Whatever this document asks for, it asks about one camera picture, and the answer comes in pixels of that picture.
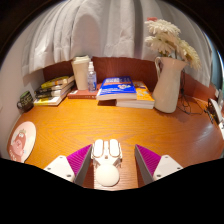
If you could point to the yellow and black book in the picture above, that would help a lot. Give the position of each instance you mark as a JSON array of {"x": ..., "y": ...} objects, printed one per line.
[{"x": 56, "y": 81}]

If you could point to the white desk device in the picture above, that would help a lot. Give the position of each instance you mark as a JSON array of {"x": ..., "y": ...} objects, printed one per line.
[{"x": 215, "y": 111}]

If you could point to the orange book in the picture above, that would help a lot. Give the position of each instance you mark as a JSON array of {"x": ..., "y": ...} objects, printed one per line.
[{"x": 145, "y": 96}]

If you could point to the red book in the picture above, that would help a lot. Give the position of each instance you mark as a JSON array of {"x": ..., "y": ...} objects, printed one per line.
[{"x": 81, "y": 94}]

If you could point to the blue book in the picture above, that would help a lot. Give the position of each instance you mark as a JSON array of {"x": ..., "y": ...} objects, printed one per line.
[{"x": 116, "y": 88}]

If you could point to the white jug vase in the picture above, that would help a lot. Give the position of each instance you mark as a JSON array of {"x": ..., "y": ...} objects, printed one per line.
[{"x": 168, "y": 88}]

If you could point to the clear spray bottle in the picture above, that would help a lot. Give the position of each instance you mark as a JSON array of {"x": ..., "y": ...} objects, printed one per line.
[{"x": 92, "y": 81}]

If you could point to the cream lidded tumbler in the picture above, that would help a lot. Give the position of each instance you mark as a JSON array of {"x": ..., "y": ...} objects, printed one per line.
[{"x": 80, "y": 75}]

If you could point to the pink cartoon mouse pad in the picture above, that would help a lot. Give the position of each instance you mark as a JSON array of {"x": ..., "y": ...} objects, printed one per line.
[{"x": 23, "y": 141}]

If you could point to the white pleated curtain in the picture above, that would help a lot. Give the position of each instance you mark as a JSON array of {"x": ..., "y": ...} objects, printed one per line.
[{"x": 100, "y": 30}]

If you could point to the thin dark book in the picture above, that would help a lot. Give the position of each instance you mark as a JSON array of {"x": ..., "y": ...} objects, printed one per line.
[{"x": 50, "y": 89}]

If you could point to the white computer mouse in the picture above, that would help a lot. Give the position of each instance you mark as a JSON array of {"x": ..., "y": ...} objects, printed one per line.
[{"x": 106, "y": 173}]

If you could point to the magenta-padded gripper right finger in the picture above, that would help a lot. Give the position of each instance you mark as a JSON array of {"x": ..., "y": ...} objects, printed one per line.
[{"x": 163, "y": 165}]

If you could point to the dark green mug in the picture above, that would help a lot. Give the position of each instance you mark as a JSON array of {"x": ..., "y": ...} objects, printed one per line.
[{"x": 26, "y": 101}]

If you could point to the yellow and white book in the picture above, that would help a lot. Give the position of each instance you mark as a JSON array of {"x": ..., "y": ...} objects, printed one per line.
[{"x": 48, "y": 100}]

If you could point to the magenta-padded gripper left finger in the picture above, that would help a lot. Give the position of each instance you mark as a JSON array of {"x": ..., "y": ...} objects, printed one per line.
[{"x": 61, "y": 166}]

